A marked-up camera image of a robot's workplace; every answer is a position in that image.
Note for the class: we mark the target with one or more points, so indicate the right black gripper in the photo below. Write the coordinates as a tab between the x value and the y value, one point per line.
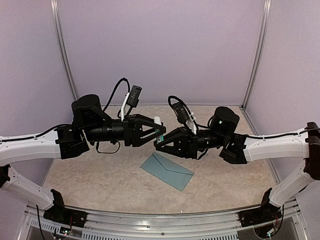
185	143

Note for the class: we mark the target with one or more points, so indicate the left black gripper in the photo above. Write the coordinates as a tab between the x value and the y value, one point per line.
133	135

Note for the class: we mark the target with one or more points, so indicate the small green white glue stick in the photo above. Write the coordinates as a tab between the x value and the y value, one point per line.
160	138

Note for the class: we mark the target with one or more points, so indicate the teal paper envelope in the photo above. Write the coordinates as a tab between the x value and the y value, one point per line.
167	171

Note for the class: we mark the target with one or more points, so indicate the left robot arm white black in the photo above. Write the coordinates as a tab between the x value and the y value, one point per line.
90	125

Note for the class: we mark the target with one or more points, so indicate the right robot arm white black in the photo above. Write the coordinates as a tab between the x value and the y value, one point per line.
240	149

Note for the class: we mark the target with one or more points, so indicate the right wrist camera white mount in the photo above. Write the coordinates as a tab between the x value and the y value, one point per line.
184	117

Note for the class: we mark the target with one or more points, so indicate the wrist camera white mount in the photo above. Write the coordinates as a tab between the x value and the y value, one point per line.
131	99
184	117

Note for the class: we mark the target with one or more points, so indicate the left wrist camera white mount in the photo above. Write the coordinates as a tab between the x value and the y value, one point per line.
131	99

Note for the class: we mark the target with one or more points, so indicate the front aluminium rail base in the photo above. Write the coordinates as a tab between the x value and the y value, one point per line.
108	225

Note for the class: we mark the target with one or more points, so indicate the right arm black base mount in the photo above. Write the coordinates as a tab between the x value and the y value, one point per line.
257	216

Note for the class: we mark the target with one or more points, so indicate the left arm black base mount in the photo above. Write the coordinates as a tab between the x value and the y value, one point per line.
60	214

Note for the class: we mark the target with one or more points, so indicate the left aluminium frame post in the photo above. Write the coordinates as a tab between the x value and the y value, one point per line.
58	28

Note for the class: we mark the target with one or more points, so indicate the aluminium frame post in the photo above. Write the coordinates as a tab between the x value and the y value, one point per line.
58	28
258	53

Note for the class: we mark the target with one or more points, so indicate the right aluminium frame post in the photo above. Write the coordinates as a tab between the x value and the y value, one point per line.
258	53

